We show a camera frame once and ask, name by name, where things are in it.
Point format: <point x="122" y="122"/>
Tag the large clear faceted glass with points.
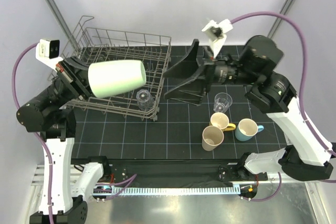
<point x="144" y="100"/>

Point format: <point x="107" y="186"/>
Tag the black gridded mat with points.
<point x="176" y="133"/>

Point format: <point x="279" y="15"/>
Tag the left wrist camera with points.
<point x="47" y="52"/>

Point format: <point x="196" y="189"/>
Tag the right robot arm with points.
<point x="308" y="156"/>

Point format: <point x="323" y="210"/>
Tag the white cable duct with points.
<point x="234" y="190"/>

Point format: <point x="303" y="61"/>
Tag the small clear faceted glass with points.
<point x="222" y="102"/>

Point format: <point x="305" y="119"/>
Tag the blue mug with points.
<point x="246" y="129"/>

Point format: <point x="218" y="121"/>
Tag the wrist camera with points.
<point x="47" y="52"/>
<point x="216" y="32"/>

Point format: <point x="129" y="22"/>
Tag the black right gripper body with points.
<point x="222" y="71"/>

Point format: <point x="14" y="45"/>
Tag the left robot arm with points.
<point x="55" y="127"/>

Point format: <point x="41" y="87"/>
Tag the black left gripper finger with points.
<point x="76" y="63"/>
<point x="85" y="94"/>

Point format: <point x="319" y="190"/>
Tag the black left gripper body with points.
<point x="73" y="78"/>

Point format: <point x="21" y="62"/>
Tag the yellow mug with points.
<point x="221" y="121"/>

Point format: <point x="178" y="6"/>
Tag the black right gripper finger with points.
<point x="190" y="90"/>
<point x="187" y="66"/>

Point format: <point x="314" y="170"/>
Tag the light green cup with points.
<point x="110" y="78"/>

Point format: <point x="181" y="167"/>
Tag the beige cup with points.
<point x="211" y="138"/>

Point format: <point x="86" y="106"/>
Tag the grey wire dish rack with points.
<point x="92" y="45"/>

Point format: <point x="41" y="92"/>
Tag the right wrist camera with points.
<point x="216" y="32"/>

